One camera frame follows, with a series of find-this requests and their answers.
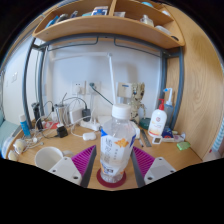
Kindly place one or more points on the round pale bun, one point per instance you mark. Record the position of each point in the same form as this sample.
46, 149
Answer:
12, 155
20, 146

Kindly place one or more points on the white power strip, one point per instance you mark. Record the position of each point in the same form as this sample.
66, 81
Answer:
90, 125

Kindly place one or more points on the grey metal ruler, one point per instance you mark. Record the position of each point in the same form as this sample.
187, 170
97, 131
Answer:
145, 138

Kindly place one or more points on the white toothpaste tube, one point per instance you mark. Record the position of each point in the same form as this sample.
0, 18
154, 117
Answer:
175, 138

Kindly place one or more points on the grey metal frame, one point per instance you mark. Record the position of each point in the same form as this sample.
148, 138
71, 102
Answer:
180, 83

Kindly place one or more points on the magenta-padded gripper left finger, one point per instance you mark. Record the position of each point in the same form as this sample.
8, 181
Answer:
66, 168

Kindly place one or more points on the white pump bottle red top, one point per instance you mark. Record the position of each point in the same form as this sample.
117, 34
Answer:
157, 123

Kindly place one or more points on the white wall box blue label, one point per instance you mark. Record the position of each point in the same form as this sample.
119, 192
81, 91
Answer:
124, 90

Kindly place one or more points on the wooden shelf unit with items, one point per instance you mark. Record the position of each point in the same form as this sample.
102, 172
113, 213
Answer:
106, 28

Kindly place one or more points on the dark green round container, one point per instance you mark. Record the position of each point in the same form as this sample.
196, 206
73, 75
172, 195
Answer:
145, 124

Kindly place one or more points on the small white oval device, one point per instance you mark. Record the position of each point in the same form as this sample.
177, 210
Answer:
89, 136

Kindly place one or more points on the black charger block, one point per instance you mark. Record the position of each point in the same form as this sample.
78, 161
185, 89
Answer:
62, 131

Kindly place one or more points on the white blue water flosser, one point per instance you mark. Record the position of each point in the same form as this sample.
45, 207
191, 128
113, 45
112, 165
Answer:
168, 108

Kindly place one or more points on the blue tube bottle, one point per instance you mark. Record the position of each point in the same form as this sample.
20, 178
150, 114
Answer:
25, 126

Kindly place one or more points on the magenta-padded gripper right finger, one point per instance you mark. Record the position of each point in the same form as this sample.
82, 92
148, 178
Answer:
158, 168

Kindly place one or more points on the flat round red coaster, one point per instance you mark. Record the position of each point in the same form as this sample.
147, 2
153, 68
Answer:
100, 180

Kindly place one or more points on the white desk lamp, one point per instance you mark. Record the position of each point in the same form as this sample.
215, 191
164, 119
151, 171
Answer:
111, 80

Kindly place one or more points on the clear plastic water bottle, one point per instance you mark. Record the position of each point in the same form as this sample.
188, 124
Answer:
116, 146

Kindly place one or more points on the steel tumbler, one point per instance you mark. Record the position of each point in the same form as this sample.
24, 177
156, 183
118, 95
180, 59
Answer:
61, 115

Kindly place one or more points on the white wall socket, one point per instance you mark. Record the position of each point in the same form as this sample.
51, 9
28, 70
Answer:
95, 86
79, 87

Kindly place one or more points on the black electric shaver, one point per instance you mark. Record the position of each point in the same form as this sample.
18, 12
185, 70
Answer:
37, 116

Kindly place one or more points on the red flat packet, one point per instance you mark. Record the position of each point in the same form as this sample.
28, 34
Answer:
50, 125

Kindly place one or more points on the white tissue box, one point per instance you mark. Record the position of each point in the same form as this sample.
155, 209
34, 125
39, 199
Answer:
137, 130

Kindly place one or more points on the small green packet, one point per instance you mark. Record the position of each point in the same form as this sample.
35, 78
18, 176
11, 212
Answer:
183, 145

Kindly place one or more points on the white power adapter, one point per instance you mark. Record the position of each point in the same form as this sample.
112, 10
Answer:
75, 115

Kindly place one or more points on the cream ceramic mug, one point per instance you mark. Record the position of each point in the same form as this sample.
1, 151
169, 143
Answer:
46, 158

